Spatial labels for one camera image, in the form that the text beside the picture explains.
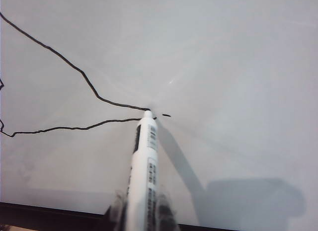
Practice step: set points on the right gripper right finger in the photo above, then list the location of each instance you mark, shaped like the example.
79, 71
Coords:
166, 213

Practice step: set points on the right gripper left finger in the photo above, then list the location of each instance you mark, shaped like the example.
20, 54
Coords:
119, 212

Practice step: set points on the whiteboard with black frame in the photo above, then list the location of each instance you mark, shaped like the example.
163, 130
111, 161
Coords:
223, 67

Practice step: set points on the white marker pen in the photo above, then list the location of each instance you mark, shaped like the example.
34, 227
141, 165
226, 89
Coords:
145, 161

